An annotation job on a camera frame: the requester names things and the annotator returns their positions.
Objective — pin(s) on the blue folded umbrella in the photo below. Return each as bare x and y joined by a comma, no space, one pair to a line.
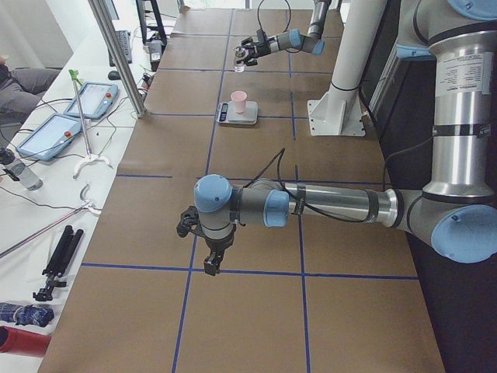
25,315

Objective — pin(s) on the green handled reacher grabber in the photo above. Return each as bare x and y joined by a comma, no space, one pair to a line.
90,156

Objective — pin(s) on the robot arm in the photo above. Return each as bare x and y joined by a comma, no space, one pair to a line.
452,212
290,40

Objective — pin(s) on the far teach pendant tablet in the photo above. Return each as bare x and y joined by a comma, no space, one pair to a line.
96,98

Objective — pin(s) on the teach pendant tablet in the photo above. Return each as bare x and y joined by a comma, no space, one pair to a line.
96,98
50,138

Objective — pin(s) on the red cylinder bottle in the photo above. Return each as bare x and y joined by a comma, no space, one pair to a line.
22,342

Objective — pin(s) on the black computer mouse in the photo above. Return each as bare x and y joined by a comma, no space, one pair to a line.
113,75

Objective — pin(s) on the aluminium frame post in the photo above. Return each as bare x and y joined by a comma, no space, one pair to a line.
105,24

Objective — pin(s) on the glass sauce bottle metal spout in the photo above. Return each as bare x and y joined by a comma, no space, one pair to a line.
239,58

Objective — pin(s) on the clear water bottle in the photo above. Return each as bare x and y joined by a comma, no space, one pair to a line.
19,171

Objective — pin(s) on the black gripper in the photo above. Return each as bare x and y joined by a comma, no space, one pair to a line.
263,48
217,245

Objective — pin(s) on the near teach pendant tablet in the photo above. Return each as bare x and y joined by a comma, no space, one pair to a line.
50,138

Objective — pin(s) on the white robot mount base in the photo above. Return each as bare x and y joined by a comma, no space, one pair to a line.
338,112

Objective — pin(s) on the black folded tripod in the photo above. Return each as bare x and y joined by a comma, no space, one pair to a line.
59,263

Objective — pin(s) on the silver digital kitchen scale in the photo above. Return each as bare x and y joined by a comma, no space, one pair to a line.
226,114

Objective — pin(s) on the brown paper table cover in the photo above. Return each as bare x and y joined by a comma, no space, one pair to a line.
317,295

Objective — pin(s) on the black keyboard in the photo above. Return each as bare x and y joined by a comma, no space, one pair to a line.
123,37

